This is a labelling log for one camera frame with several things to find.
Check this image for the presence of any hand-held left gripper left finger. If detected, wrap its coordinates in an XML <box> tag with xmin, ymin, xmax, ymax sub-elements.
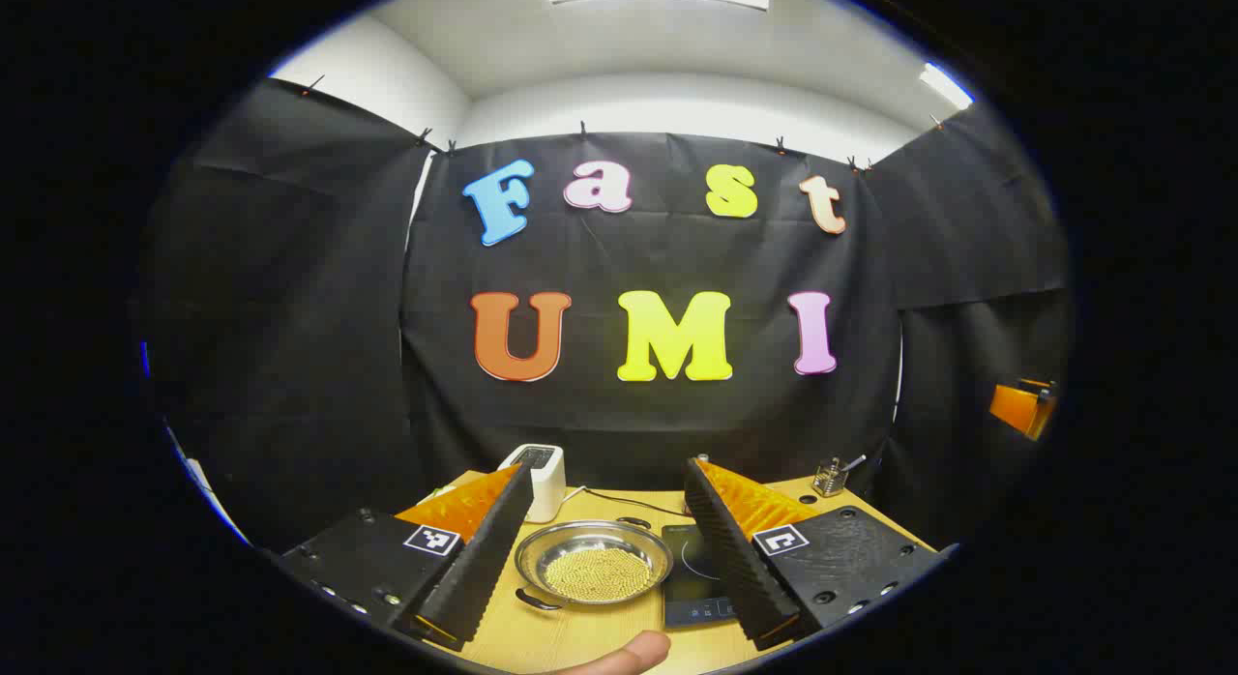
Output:
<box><xmin>274</xmin><ymin>462</ymin><xmax>536</xmax><ymax>654</ymax></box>

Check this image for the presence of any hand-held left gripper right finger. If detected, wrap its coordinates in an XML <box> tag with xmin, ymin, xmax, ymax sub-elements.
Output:
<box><xmin>683</xmin><ymin>455</ymin><xmax>947</xmax><ymax>654</ymax></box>

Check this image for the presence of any black induction cooktop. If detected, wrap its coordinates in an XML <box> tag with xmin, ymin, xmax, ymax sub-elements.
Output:
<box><xmin>662</xmin><ymin>523</ymin><xmax>751</xmax><ymax>630</ymax></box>

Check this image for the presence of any stainless steel pot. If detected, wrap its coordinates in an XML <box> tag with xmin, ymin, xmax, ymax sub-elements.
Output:
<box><xmin>514</xmin><ymin>515</ymin><xmax>675</xmax><ymax>613</ymax></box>

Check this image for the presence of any white toaster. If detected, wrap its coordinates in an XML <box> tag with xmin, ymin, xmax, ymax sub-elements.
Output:
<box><xmin>498</xmin><ymin>444</ymin><xmax>567</xmax><ymax>524</ymax></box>

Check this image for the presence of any pile of yellow soybeans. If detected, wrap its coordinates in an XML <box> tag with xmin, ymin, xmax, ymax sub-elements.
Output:
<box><xmin>544</xmin><ymin>546</ymin><xmax>655</xmax><ymax>601</ymax></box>

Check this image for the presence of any black backdrop cloth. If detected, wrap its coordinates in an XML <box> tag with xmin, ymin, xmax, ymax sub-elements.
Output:
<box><xmin>135</xmin><ymin>75</ymin><xmax>1075</xmax><ymax>560</ymax></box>

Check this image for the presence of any row of black cloth clips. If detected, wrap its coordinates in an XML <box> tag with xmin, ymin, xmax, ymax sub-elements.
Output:
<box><xmin>300</xmin><ymin>73</ymin><xmax>944</xmax><ymax>173</ymax></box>

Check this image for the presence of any black power cable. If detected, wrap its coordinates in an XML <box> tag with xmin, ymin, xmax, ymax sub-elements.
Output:
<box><xmin>578</xmin><ymin>487</ymin><xmax>690</xmax><ymax>518</ymax></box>

